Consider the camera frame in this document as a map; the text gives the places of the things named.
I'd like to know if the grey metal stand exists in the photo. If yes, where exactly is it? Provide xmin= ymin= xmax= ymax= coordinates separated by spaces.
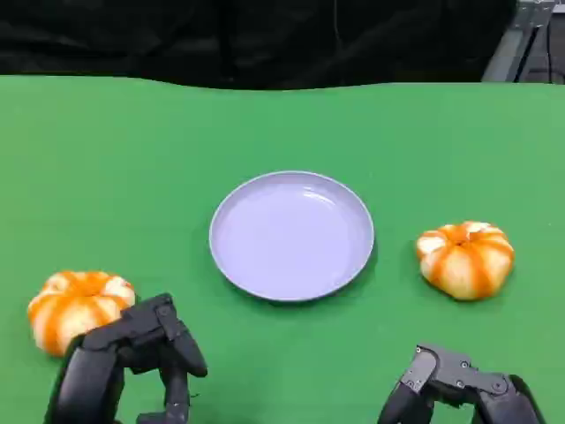
xmin=480 ymin=0 xmax=565 ymax=85

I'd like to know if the orange white toy bread roll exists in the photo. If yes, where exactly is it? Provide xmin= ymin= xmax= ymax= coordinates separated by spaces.
xmin=26 ymin=269 xmax=137 ymax=358
xmin=415 ymin=220 xmax=516 ymax=302

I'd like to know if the lilac plate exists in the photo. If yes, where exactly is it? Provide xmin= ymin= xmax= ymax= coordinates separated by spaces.
xmin=208 ymin=170 xmax=376 ymax=304

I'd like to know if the black backdrop curtain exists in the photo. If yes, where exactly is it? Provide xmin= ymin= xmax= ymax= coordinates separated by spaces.
xmin=0 ymin=0 xmax=518 ymax=91

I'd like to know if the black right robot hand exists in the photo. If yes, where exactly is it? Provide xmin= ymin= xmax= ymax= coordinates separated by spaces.
xmin=376 ymin=344 xmax=547 ymax=424

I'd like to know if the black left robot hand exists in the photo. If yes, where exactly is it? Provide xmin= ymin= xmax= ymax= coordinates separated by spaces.
xmin=42 ymin=292 xmax=209 ymax=424

